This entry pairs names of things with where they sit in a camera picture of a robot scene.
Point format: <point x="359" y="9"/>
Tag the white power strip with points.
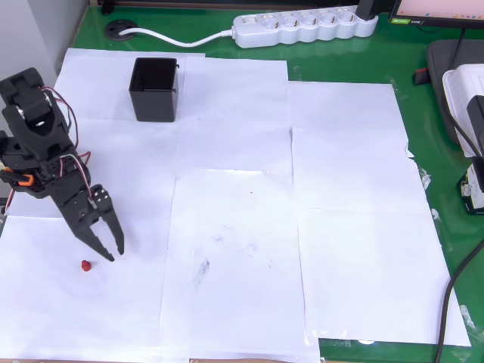
<point x="302" y="26"/>

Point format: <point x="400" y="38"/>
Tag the black power plug adapter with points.
<point x="367" y="7"/>

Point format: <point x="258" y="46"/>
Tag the red black USB stick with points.
<point x="421" y="76"/>

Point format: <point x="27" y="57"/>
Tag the orange black table clamp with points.
<point x="23" y="180"/>

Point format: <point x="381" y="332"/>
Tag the white paper sheet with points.
<point x="378" y="283"/>
<point x="234" y="264"/>
<point x="340" y="106"/>
<point x="94" y="83"/>
<point x="234" y="113"/>
<point x="359" y="181"/>
<point x="143" y="170"/>
<point x="75" y="321"/>

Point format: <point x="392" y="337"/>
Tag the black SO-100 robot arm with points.
<point x="34" y="113"/>

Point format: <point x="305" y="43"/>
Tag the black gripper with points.
<point x="80" y="212"/>

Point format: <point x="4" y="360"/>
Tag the dark grey pad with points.
<point x="440" y="56"/>

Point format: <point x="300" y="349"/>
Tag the black square container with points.
<point x="155" y="106"/>

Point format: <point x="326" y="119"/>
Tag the white plastic container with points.
<point x="465" y="83"/>

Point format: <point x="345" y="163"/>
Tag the black computer monitor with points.
<point x="435" y="7"/>

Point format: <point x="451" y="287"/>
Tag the small red object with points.
<point x="86" y="266"/>

